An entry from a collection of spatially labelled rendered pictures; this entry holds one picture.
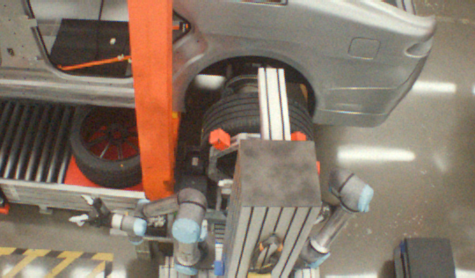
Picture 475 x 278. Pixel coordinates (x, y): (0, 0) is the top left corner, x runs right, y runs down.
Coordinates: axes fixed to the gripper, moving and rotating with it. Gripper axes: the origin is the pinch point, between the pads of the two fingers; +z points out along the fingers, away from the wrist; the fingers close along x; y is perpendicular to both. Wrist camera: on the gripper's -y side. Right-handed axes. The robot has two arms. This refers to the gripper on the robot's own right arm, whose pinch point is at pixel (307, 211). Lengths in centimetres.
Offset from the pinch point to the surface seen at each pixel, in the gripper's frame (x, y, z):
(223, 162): -34, -4, 49
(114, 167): -37, 4, 120
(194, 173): -32, -28, 78
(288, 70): -93, -30, 9
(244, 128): -46, 31, 25
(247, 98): -63, 26, 23
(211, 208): -10, -43, 73
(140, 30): -73, 124, 38
